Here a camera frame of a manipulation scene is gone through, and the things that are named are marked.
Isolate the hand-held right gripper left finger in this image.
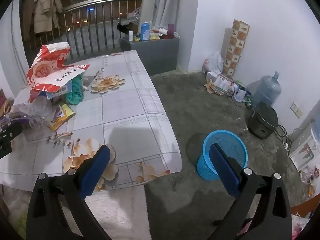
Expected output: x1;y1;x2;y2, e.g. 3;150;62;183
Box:
26;144;118;240

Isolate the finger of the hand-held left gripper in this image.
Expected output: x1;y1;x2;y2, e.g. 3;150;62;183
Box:
0;122;23;159

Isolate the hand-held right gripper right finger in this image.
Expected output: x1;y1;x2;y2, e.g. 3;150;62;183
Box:
207;143;293;240

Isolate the blue plastic wastebasket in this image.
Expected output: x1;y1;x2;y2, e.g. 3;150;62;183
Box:
197;130;249;181

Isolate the purple packet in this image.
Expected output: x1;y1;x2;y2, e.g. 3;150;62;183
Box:
0;114;25;130

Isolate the red pink bag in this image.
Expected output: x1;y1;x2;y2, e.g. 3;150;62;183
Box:
0;90;15;117

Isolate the crumpled clear plastic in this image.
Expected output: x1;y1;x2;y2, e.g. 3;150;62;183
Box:
15;96;59;129

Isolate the yellow snack packet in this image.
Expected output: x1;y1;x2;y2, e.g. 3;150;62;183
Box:
48;102;76;131

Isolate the light blue carton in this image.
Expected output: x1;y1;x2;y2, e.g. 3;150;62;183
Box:
46;84;73;99

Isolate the dark rice cooker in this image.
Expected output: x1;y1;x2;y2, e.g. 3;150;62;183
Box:
247;101;279;140

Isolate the red white paper bag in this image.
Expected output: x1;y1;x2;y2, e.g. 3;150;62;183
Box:
26;42;90;103

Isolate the teal mesh cloth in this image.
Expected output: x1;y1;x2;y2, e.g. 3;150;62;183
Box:
65;73;85;105

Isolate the floral pattern table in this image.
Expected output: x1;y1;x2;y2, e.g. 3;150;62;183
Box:
0;50;182;193

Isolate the white appliance box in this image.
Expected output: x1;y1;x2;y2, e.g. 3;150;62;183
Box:
289;132;320;172

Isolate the pile of bags and papers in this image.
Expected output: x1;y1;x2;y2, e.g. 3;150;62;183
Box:
204;71;239;96

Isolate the blue water jug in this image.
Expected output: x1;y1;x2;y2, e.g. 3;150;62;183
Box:
251;70;282;109

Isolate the white plastic bag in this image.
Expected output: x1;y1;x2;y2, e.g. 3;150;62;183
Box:
202;51;224;74

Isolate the tall patterned box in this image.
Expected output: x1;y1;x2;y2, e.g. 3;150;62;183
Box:
222;19;250;77

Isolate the grey cabinet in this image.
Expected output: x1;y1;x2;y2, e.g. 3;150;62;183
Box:
119;36;180;77

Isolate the beige padded coat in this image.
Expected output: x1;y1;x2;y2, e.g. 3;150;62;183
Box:
33;0;63;34

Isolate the black bag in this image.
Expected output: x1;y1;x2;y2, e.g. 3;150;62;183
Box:
117;22;130;34

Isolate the blue detergent bottle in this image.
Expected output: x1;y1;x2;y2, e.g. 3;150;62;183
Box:
140;22;150;41

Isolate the metal balcony railing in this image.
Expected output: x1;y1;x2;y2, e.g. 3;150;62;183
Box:
24;0;143;60

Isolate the crumpled translucent plastic bag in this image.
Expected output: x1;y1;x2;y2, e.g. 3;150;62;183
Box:
126;7;141;23

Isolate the grey curtain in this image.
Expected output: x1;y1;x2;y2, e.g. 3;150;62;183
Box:
154;0;183;28

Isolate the black cable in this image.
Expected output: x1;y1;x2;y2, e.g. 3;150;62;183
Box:
226;90;248;108

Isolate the wall socket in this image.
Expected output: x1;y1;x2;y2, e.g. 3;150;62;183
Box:
290;102;303;118

